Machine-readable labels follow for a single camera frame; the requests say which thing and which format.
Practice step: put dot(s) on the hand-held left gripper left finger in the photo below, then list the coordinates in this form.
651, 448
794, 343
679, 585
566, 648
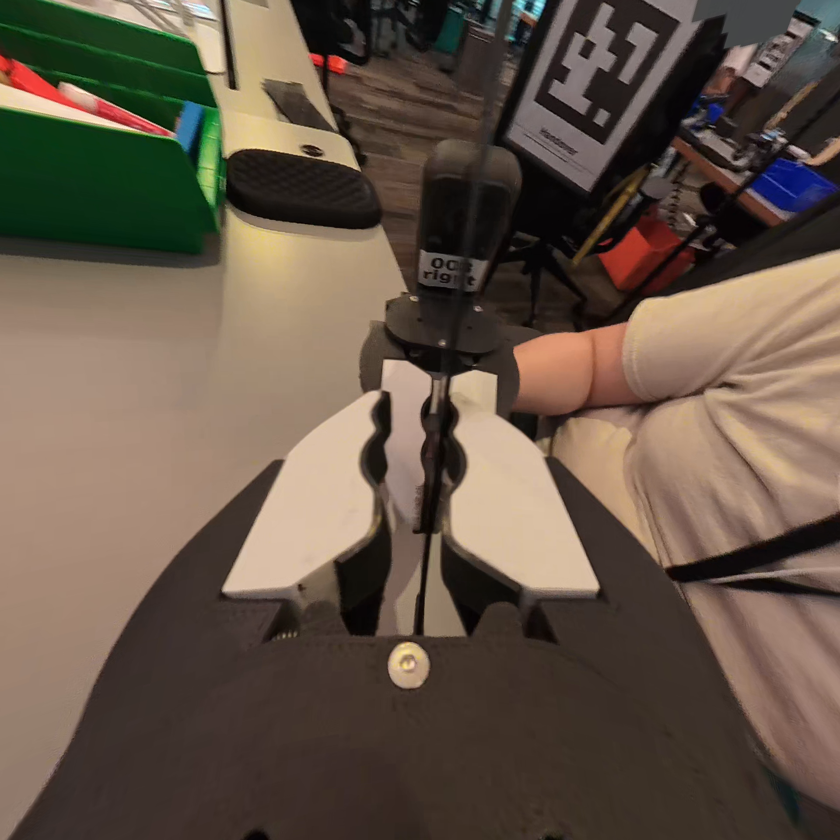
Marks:
315, 505

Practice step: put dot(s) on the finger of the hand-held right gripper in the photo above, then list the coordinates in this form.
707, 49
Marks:
403, 387
479, 394

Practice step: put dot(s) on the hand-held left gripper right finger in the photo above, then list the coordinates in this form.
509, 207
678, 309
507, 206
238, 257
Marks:
518, 518

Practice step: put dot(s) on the black zip tie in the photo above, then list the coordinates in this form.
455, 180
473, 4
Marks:
423, 577

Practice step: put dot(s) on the person's right forearm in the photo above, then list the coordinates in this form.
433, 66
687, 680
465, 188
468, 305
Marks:
571, 371

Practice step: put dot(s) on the round desk grommet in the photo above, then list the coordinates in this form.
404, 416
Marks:
312, 149

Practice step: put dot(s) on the grey desk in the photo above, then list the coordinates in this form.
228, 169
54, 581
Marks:
164, 361

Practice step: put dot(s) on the black tripod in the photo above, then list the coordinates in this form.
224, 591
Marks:
544, 275

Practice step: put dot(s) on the yellow pole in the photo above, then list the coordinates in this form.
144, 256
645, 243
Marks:
617, 213

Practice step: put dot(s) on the black padded wrist rest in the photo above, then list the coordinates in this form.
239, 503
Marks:
302, 190

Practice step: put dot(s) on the orange box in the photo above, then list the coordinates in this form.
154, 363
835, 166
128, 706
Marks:
643, 253

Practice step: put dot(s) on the teal trash bin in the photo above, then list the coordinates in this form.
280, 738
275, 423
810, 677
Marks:
453, 26

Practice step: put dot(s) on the framed black-white marker poster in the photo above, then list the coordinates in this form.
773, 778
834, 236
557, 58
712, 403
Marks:
604, 79

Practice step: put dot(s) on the red floor item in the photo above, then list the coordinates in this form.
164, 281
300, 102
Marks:
331, 62

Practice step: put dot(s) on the black rectangular pad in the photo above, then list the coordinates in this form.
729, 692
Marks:
295, 105

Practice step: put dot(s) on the person's torso beige shirt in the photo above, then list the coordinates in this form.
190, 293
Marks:
722, 426

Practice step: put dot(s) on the brown table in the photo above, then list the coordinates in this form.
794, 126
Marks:
715, 169

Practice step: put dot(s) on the blue flat item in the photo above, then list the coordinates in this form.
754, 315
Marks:
190, 128

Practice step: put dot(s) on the blue storage crate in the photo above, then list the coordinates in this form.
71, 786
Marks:
794, 184

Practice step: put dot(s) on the green file organizer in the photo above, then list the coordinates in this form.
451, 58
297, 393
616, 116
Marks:
98, 184

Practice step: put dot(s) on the red and white folders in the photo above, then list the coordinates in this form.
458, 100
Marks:
39, 84

